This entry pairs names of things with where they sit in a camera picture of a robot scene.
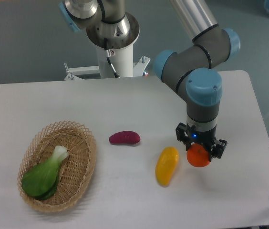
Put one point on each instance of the woven wicker basket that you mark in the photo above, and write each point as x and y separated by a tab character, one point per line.
76	170

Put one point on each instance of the yellow mango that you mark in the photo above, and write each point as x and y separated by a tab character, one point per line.
166	165

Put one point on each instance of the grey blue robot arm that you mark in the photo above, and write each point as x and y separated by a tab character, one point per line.
190	73

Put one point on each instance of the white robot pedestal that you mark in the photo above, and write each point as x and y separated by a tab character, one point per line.
114	46

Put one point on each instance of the orange fruit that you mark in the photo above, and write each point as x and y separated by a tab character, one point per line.
197	156

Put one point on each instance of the purple sweet potato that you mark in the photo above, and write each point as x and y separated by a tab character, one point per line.
125	138

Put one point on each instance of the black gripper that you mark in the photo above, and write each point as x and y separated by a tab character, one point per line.
190	134

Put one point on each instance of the green bok choy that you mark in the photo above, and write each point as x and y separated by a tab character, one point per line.
42	180

